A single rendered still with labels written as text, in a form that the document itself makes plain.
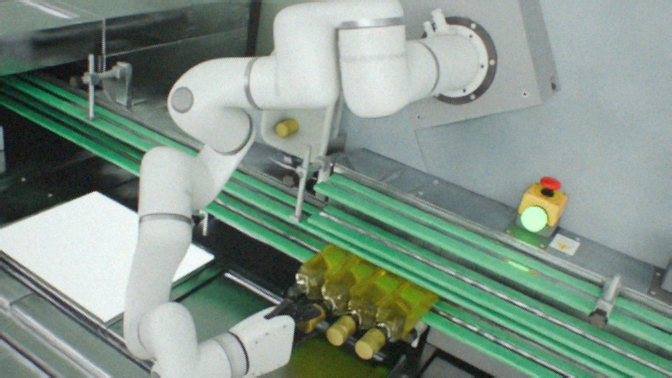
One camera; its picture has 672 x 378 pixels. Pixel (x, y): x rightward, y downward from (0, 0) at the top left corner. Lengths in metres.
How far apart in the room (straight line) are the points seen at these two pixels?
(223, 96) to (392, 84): 0.27
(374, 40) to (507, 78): 0.33
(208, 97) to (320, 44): 0.20
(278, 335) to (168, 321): 0.19
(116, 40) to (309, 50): 1.10
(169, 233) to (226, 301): 0.39
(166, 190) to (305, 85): 0.28
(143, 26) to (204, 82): 1.02
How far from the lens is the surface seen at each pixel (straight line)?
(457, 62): 1.10
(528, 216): 1.25
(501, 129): 1.32
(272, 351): 1.10
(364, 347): 1.12
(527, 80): 1.16
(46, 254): 1.52
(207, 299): 1.39
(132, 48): 2.05
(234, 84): 1.04
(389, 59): 0.92
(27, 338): 1.35
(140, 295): 1.10
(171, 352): 1.00
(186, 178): 1.08
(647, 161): 1.28
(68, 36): 1.89
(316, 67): 0.97
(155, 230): 1.04
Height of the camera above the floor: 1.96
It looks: 52 degrees down
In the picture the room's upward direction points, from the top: 120 degrees counter-clockwise
